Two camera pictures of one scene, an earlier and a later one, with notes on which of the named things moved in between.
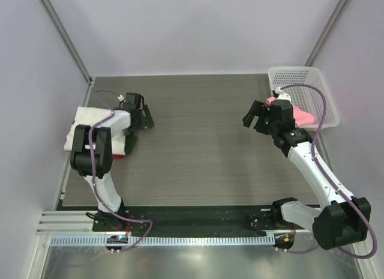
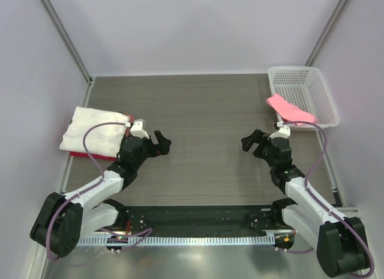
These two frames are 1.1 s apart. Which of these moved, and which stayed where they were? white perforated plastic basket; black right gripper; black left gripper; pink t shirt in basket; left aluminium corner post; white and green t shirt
Moved: black left gripper; black right gripper
Stayed: left aluminium corner post; pink t shirt in basket; white and green t shirt; white perforated plastic basket
